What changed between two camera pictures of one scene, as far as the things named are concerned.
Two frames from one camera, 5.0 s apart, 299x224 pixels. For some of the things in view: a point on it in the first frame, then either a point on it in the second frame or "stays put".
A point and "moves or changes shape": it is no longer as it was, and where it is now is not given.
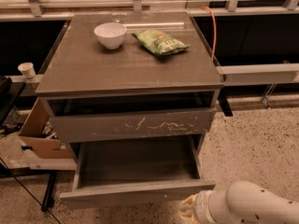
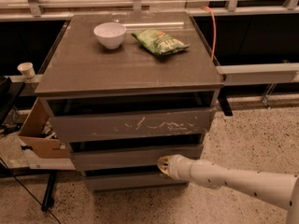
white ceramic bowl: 111,34 stays put
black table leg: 49,197 stays put
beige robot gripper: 199,206 to 177,167
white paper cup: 28,70 stays put
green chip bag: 159,42 stays put
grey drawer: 135,172 moves or changes shape
